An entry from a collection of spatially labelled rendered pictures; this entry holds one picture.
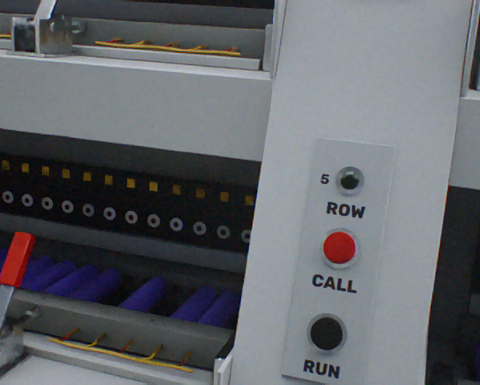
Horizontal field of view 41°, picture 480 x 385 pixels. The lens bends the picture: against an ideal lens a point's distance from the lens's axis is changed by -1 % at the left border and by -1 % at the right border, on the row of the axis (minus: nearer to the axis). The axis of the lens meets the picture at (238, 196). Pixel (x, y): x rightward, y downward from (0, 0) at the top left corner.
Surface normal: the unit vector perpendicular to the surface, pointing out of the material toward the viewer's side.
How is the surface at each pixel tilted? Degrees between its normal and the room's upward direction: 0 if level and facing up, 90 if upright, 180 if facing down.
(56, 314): 107
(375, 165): 90
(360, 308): 90
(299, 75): 90
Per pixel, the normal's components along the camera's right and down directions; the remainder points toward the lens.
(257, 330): -0.27, -0.07
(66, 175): -0.30, 0.23
